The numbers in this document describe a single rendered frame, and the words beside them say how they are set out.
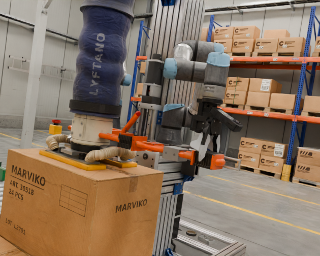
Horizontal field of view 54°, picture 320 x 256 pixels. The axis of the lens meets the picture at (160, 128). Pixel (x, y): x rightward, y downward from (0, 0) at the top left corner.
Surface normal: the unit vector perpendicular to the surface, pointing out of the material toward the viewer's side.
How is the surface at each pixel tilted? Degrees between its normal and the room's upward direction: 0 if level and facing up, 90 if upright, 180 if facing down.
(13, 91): 90
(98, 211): 90
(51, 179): 90
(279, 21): 90
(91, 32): 78
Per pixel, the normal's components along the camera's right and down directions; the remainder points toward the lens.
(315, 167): -0.61, -0.07
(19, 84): 0.79, 0.14
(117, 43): 0.68, -0.07
